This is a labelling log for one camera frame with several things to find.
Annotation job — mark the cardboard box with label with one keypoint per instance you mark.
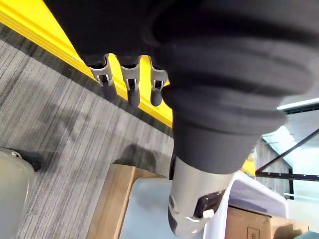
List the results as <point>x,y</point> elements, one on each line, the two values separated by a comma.
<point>251,224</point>

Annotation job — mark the white shelf board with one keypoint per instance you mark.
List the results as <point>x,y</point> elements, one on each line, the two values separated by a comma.
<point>301,104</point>

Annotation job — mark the yellow shelf beam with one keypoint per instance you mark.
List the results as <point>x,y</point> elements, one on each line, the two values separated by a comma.
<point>37,25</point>

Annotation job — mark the black metal shelf frame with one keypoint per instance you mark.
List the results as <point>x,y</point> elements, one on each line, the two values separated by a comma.
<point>286,176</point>

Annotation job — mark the pale blue plastic sheet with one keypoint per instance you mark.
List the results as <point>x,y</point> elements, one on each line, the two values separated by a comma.
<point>147,211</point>

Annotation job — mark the dark robot foot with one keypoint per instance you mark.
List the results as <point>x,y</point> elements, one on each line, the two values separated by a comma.
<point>31,159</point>

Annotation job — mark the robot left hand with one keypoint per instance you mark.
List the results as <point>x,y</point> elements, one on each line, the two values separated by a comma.
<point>214,74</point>

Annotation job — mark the silver robot leg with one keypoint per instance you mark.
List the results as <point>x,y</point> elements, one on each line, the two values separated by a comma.
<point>12,194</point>

